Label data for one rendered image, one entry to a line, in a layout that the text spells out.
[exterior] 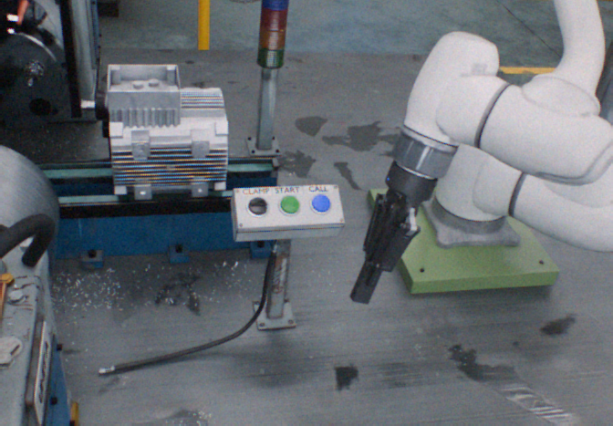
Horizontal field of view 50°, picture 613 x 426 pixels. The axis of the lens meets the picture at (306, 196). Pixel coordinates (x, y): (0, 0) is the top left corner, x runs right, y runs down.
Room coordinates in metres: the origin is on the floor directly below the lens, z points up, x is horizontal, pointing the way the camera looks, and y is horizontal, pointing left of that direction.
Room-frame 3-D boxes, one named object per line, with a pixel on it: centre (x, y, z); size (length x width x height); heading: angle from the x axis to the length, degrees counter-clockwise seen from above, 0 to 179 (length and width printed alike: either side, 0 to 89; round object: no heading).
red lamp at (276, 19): (1.39, 0.12, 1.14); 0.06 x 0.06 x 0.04
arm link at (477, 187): (1.16, -0.35, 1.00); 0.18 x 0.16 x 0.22; 55
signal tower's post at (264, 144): (1.39, 0.12, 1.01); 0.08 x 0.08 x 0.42; 17
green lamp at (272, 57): (1.39, 0.12, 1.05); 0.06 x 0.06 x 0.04
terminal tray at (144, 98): (1.02, 0.31, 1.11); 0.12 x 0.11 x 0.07; 107
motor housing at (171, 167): (1.03, 0.27, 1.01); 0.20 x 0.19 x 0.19; 107
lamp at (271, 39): (1.39, 0.12, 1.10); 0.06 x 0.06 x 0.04
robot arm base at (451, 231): (1.18, -0.34, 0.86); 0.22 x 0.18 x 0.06; 13
